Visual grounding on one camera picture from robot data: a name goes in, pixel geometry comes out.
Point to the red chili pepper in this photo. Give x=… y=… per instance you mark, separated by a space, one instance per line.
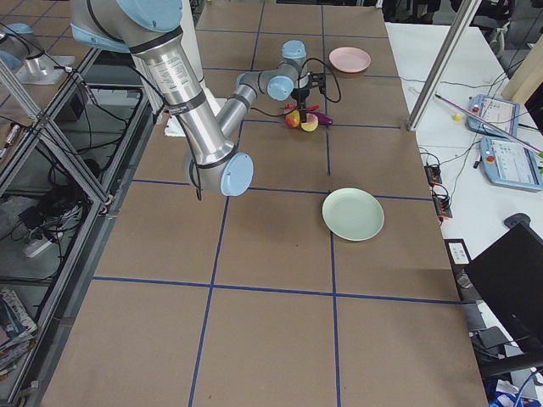
x=290 y=107

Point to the teach pendant near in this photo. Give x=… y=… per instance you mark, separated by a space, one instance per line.
x=508 y=164

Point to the yellow red pomegranate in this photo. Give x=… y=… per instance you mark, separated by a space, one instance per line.
x=292 y=119

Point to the stack of magazines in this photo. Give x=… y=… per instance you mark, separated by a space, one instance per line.
x=18 y=330

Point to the purple eggplant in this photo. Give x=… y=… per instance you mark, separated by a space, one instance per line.
x=323 y=119

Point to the teach pendant far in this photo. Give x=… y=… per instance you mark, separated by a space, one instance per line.
x=499 y=112

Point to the aluminium frame post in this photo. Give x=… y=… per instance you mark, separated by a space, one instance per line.
x=461 y=22

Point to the green plate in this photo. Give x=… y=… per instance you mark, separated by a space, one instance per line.
x=353 y=214

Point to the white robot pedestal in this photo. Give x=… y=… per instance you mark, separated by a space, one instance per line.
x=193 y=46

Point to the pink peach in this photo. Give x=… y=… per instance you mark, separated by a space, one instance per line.
x=310 y=124

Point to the black monitor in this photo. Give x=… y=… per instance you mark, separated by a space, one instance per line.
x=508 y=277

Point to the pink plate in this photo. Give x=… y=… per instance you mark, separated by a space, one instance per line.
x=349 y=60

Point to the teach pendant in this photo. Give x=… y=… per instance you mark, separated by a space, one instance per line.
x=508 y=164
x=499 y=112

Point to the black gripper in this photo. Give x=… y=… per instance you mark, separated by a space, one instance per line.
x=300 y=94

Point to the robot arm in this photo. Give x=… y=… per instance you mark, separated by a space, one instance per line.
x=152 y=32

